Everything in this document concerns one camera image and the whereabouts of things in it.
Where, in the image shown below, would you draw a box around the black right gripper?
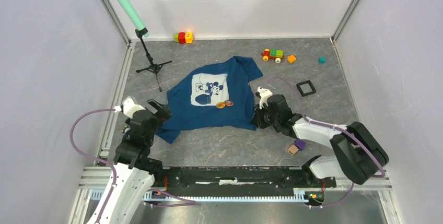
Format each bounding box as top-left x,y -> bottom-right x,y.
250,101 -> 280,129

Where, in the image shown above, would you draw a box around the blue Mickey Mouse t-shirt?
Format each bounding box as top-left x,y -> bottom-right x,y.
156,56 -> 263,144

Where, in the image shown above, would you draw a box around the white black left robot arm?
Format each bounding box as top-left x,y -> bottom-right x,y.
88,97 -> 171,223

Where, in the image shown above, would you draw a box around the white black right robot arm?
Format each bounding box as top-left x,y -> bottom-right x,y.
252,91 -> 389,186

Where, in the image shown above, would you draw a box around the black tripod microphone stand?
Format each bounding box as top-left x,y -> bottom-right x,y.
135,27 -> 172,92

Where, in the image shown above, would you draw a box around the tan wooden cube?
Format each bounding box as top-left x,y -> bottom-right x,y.
287,144 -> 299,156

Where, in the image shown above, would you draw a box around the purple cube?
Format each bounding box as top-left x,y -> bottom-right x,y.
294,139 -> 307,151

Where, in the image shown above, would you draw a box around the colourful toy block train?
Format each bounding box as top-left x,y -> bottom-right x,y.
261,49 -> 285,63

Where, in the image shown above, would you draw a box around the orange toy brick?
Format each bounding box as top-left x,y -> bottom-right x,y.
287,55 -> 297,64

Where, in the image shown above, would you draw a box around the red green orange toy blocks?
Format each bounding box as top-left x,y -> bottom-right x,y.
174,31 -> 194,44

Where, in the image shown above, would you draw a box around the teal small cube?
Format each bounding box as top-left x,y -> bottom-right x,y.
318,56 -> 327,64

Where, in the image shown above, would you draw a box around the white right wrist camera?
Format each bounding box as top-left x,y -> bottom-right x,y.
255,87 -> 273,109

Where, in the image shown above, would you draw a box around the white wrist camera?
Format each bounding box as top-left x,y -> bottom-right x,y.
113,97 -> 146,119
255,87 -> 273,109

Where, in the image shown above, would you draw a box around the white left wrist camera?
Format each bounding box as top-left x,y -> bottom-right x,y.
113,97 -> 146,119

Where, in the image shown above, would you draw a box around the black square frame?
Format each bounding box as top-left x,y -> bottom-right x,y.
296,80 -> 317,97

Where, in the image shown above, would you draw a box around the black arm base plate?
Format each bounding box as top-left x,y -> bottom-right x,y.
154,166 -> 336,197

